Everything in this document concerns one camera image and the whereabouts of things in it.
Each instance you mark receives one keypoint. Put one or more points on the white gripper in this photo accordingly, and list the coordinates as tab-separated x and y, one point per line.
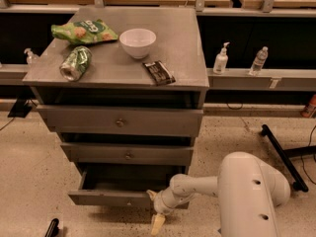
160	202

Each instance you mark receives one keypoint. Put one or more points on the grey bottom drawer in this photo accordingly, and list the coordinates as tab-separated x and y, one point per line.
122	184

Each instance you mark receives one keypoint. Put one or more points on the grey drawer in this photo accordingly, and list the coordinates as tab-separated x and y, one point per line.
122	184
119	120
127	154

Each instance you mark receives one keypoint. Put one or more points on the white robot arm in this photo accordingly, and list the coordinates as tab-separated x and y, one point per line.
248	190

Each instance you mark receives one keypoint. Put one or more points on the grey middle drawer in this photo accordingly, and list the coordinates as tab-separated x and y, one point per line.
127	154

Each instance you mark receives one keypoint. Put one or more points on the grey top drawer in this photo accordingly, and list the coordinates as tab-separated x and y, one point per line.
119	120

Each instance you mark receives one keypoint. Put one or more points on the grey drawer cabinet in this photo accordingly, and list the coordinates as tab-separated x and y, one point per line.
115	79

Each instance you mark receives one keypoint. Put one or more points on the black object at floor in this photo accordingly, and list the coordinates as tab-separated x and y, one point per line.
52	230

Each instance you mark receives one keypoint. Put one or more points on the black snack wrapper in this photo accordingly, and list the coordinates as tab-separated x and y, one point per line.
159	73

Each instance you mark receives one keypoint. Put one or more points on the black stand base legs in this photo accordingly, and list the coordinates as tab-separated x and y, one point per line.
286	155

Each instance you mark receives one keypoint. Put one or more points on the white pump sanitizer bottle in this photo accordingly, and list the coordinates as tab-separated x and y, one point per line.
221	59

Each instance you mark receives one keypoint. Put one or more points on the green soda can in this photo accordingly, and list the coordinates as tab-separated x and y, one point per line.
76	63

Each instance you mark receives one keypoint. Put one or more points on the white bowl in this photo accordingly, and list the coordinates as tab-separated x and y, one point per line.
137	42

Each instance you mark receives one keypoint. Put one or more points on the black floor box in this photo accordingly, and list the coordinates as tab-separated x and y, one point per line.
20	109

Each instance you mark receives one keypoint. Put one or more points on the clear water bottle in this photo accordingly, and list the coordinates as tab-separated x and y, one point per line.
259	61

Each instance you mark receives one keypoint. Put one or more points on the green chip bag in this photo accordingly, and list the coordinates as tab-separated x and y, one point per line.
84	32

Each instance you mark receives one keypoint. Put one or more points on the small clear pump bottle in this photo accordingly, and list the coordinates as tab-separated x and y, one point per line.
31	57

